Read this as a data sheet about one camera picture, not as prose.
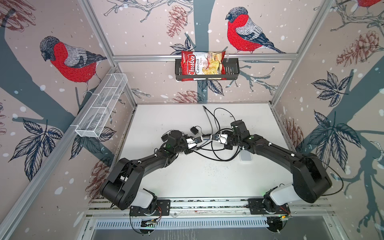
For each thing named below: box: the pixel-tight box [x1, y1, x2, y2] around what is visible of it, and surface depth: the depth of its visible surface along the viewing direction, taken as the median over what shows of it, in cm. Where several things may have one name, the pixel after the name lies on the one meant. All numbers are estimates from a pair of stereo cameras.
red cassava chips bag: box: [181, 50, 227, 82], surface depth 90 cm
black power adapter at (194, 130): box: [190, 126, 199, 135], surface depth 106 cm
